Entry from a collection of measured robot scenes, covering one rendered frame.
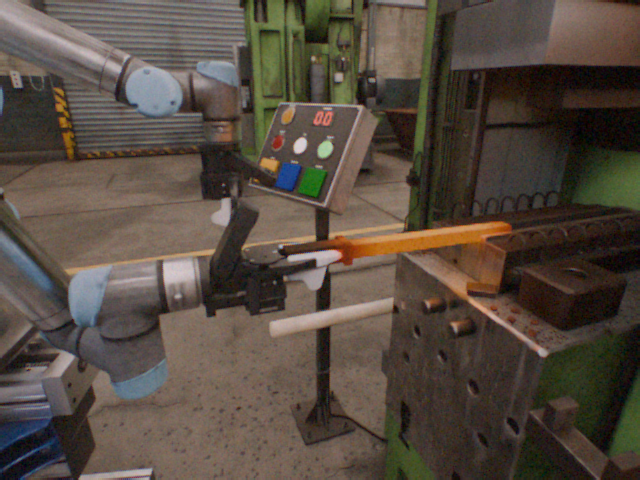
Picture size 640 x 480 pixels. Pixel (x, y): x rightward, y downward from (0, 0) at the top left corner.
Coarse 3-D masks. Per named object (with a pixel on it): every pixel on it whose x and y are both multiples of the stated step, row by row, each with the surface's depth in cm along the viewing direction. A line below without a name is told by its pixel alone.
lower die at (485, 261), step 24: (480, 216) 83; (504, 216) 80; (528, 216) 80; (552, 216) 77; (480, 240) 67; (504, 240) 67; (528, 240) 67; (552, 240) 67; (576, 240) 67; (624, 240) 72; (456, 264) 74; (480, 264) 68; (504, 264) 63; (528, 264) 65; (624, 264) 75; (504, 288) 65
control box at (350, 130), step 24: (312, 120) 107; (336, 120) 102; (360, 120) 98; (264, 144) 119; (288, 144) 112; (312, 144) 105; (336, 144) 100; (360, 144) 100; (336, 168) 98; (264, 192) 123; (288, 192) 107; (336, 192) 99
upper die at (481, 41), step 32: (512, 0) 55; (544, 0) 50; (576, 0) 50; (608, 0) 52; (480, 32) 61; (512, 32) 56; (544, 32) 51; (576, 32) 52; (608, 32) 54; (480, 64) 62; (512, 64) 56; (544, 64) 52; (576, 64) 54; (608, 64) 56
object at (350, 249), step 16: (480, 224) 69; (496, 224) 70; (320, 240) 60; (336, 240) 60; (352, 240) 61; (368, 240) 61; (384, 240) 61; (400, 240) 62; (416, 240) 63; (432, 240) 64; (448, 240) 65; (464, 240) 66; (288, 256) 57; (352, 256) 58; (368, 256) 60
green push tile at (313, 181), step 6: (312, 168) 102; (306, 174) 103; (312, 174) 101; (318, 174) 100; (324, 174) 99; (306, 180) 102; (312, 180) 101; (318, 180) 99; (324, 180) 99; (300, 186) 103; (306, 186) 102; (312, 186) 100; (318, 186) 99; (300, 192) 103; (306, 192) 101; (312, 192) 100; (318, 192) 99
